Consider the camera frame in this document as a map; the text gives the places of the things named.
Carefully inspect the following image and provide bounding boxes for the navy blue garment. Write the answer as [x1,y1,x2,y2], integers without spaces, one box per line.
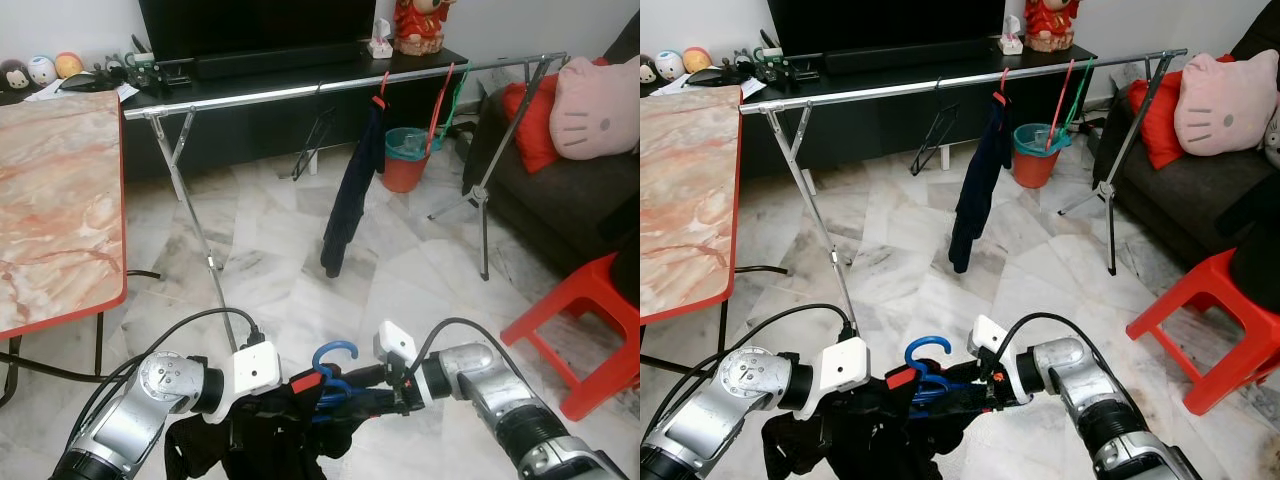
[320,95,390,280]
[948,90,1014,275]

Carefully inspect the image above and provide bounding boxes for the blue plastic hanger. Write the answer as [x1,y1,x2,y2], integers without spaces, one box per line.
[308,340,399,423]
[903,335,993,417]

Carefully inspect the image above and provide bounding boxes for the black garment with red stripe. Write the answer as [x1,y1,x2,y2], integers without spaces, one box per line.
[165,372,406,480]
[760,368,1006,480]

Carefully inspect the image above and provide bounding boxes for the black plastic hanger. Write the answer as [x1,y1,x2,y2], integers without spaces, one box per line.
[910,80,963,179]
[290,85,341,183]

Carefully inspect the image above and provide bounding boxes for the orange waste bin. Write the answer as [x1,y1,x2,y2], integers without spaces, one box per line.
[383,150,431,194]
[1012,145,1061,190]

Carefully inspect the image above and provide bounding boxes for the dark brown sofa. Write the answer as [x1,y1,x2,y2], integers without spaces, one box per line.
[1090,0,1280,273]
[462,10,641,283]

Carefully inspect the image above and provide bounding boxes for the green plastic hanger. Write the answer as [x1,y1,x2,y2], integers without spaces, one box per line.
[1060,65,1097,148]
[438,70,469,153]

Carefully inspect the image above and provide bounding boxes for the red plastic stool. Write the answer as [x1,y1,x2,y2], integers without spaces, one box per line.
[1125,248,1280,417]
[500,252,641,422]

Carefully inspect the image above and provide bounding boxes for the black soundbar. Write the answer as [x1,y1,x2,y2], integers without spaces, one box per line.
[822,38,1001,77]
[193,42,371,81]

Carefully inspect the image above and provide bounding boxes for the red laughing Buddha statue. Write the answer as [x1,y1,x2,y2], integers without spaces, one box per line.
[393,0,457,57]
[1022,0,1083,53]

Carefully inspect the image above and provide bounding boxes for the white paper sheets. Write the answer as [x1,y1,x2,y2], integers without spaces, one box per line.
[25,80,141,104]
[655,75,769,99]

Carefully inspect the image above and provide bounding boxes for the metal clothes rack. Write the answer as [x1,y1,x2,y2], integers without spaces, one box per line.
[740,48,1189,346]
[122,52,569,353]

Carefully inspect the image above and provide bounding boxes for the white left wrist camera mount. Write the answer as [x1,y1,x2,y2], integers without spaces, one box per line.
[830,337,874,394]
[232,342,284,397]

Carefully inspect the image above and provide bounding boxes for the black flat screen television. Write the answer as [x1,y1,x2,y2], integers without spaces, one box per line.
[138,0,379,64]
[767,0,1007,58]

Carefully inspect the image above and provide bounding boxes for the marble table with red edge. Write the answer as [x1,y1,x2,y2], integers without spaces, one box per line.
[640,85,791,351]
[0,90,161,406]

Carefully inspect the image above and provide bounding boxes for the black clothes pile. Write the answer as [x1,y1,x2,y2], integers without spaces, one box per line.
[1215,175,1280,301]
[608,195,641,301]

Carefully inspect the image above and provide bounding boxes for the red cushion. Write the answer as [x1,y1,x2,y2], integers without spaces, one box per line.
[500,58,611,177]
[1128,55,1239,172]

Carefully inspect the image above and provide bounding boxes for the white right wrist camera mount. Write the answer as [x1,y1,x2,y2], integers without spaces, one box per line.
[967,315,1012,362]
[374,320,420,367]

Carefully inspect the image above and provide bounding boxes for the pink cat face pillow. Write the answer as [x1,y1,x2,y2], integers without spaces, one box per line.
[1173,50,1280,159]
[548,57,641,162]

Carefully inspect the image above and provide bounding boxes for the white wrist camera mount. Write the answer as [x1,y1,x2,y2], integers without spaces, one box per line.
[232,342,284,397]
[967,315,1012,362]
[830,337,874,394]
[374,320,420,367]

